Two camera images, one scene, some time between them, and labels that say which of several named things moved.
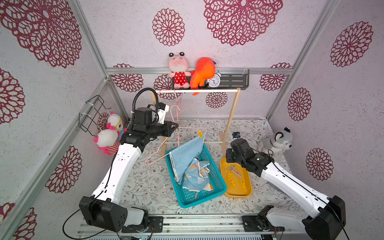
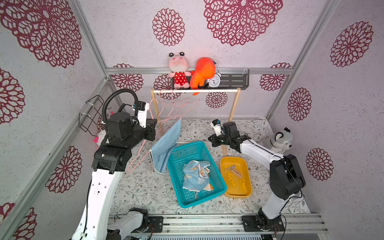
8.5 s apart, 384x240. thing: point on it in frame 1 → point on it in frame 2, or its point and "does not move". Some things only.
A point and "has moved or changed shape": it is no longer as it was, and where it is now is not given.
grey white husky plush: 276,146 does not move
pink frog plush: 178,64 does not move
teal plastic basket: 187,198 does not move
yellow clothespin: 231,181 does not move
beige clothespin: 236,173 does not move
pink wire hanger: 175,97 → 166,110
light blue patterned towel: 196,176 does not move
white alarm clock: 215,81 does not move
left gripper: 168,131 → 150,128
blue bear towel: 182,157 → 160,152
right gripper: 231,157 → 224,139
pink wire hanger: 167,139 has moved or changed shape
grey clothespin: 232,168 does not move
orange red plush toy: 205,69 does not move
